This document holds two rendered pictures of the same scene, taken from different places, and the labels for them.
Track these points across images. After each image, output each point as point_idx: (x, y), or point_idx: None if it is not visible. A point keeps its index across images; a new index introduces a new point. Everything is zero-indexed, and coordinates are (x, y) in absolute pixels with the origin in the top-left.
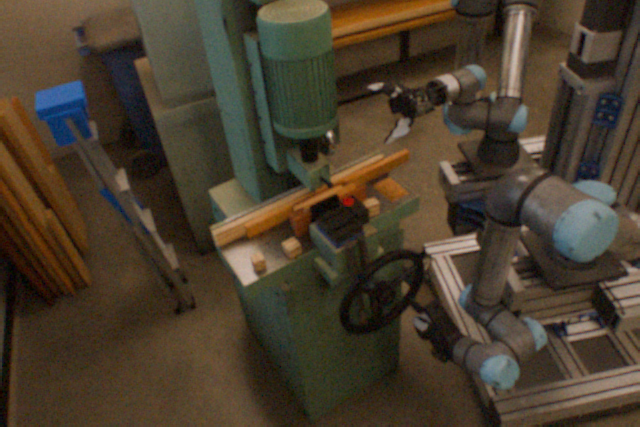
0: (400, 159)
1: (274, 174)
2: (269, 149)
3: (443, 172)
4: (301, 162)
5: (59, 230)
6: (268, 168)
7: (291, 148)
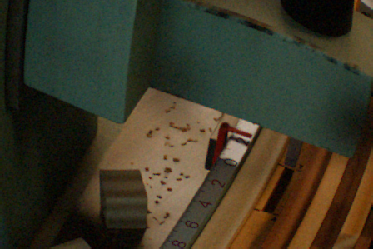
0: None
1: (24, 135)
2: (79, 12)
3: (361, 7)
4: (303, 36)
5: None
6: (13, 115)
7: None
